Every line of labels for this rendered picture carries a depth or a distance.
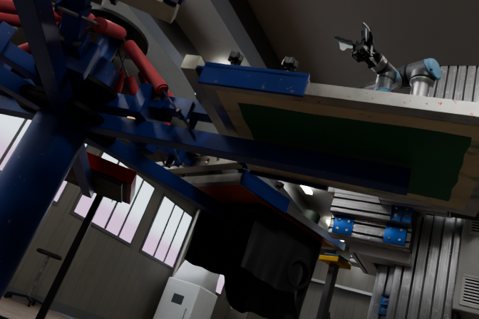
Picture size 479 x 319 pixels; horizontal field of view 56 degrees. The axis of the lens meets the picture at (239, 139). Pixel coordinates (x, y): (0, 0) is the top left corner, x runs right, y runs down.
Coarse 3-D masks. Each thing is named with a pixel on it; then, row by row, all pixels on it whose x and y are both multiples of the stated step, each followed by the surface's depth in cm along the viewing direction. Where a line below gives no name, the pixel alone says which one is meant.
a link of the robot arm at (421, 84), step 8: (408, 64) 231; (416, 64) 226; (424, 64) 222; (432, 64) 220; (408, 72) 228; (416, 72) 223; (424, 72) 221; (432, 72) 219; (440, 72) 224; (408, 80) 229; (416, 80) 222; (424, 80) 220; (432, 80) 220; (416, 88) 219; (424, 88) 218
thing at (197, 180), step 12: (192, 180) 215; (204, 180) 208; (216, 180) 201; (228, 180) 194; (240, 180) 189; (252, 192) 196; (288, 216) 211; (300, 216) 211; (312, 228) 216; (324, 240) 225; (336, 240) 228
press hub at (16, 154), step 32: (96, 32) 190; (128, 32) 182; (96, 64) 173; (32, 96) 161; (32, 128) 161; (64, 128) 162; (32, 160) 155; (64, 160) 162; (0, 192) 150; (32, 192) 152; (0, 224) 146; (32, 224) 153; (0, 256) 144; (0, 288) 145
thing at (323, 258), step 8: (320, 256) 253; (328, 256) 249; (336, 256) 246; (328, 264) 256; (336, 264) 250; (344, 264) 247; (328, 272) 250; (336, 272) 249; (328, 280) 247; (328, 288) 244; (328, 296) 242; (320, 304) 242; (328, 304) 242; (320, 312) 240; (328, 312) 241
